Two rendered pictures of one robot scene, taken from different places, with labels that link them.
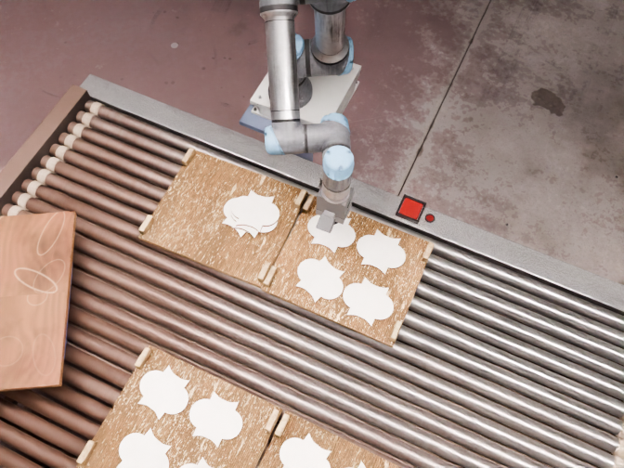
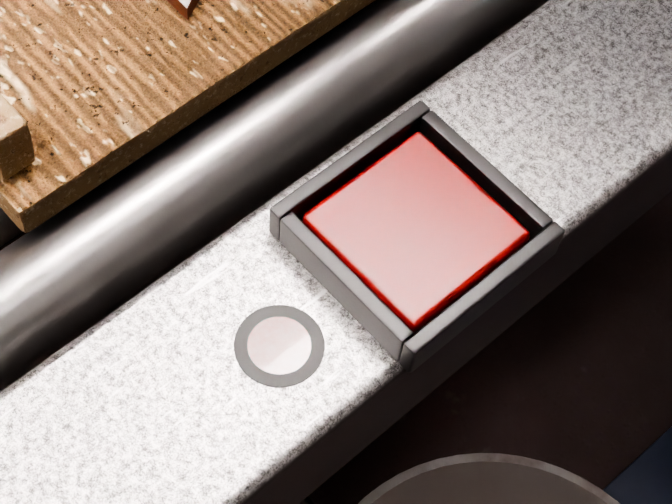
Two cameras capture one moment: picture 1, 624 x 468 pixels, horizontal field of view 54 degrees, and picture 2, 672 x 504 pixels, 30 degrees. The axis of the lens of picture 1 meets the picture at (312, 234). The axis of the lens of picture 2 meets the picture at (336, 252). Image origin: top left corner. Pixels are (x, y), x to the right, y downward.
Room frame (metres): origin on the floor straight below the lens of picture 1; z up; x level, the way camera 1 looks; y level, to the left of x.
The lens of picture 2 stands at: (1.00, -0.54, 1.31)
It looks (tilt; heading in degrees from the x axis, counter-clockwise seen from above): 60 degrees down; 110
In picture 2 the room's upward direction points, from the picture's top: 7 degrees clockwise
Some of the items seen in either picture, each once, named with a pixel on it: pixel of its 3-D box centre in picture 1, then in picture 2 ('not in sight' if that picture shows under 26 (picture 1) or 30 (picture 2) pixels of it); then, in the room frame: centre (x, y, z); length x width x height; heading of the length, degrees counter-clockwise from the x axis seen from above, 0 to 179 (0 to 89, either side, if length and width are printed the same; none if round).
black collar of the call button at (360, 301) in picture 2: (410, 209); (415, 230); (0.95, -0.31, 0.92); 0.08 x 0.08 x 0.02; 68
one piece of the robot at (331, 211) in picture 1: (331, 206); not in sight; (0.83, -0.05, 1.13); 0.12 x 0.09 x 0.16; 159
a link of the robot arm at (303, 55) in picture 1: (289, 58); not in sight; (1.37, 0.10, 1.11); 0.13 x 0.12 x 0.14; 94
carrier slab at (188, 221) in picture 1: (225, 214); not in sight; (0.90, 0.27, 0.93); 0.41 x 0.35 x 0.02; 69
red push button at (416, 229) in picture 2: (410, 209); (414, 233); (0.95, -0.31, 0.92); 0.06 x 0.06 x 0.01; 68
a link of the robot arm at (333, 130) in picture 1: (329, 136); not in sight; (0.95, -0.03, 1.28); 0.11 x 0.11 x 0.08; 4
